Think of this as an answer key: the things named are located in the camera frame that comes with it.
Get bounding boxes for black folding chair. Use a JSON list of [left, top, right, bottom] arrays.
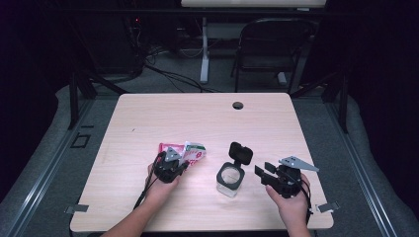
[[230, 18, 318, 95]]

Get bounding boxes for black floor cables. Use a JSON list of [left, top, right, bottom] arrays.
[[144, 45, 220, 94]]

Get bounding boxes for red and white seasoning bag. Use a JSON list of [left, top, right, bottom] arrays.
[[158, 141, 208, 170]]

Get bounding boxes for aluminium floor rail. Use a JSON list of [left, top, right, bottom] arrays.
[[324, 102, 398, 237], [4, 98, 97, 237]]

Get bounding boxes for left hand-held gripper black cable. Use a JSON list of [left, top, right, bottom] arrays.
[[132, 151, 166, 210]]

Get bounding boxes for person's right hand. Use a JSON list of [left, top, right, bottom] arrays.
[[266, 174, 312, 226]]

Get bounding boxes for hand-held gripper black cable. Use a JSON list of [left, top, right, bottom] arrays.
[[290, 171, 313, 225], [132, 151, 166, 210]]

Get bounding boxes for right hand-held gripper black cable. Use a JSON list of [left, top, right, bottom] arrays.
[[290, 171, 313, 225]]

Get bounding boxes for white desk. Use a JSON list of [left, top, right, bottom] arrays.
[[180, 0, 327, 86]]

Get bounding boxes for dark equipment with red light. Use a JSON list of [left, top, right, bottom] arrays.
[[123, 16, 146, 77]]

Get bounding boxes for black metal stand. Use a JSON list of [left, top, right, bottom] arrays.
[[290, 68, 350, 134], [67, 70, 131, 131]]

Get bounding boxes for glass jar with black lid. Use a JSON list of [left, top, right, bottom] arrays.
[[215, 141, 255, 198]]

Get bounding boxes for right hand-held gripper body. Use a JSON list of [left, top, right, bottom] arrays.
[[260, 155, 320, 199]]

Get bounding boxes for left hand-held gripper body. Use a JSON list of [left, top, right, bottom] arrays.
[[153, 146, 183, 184]]

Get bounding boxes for grey metal table bracket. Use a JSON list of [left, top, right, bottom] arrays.
[[64, 203, 90, 215], [315, 200, 340, 213]]

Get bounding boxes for person's left hand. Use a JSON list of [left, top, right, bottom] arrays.
[[144, 163, 181, 204]]

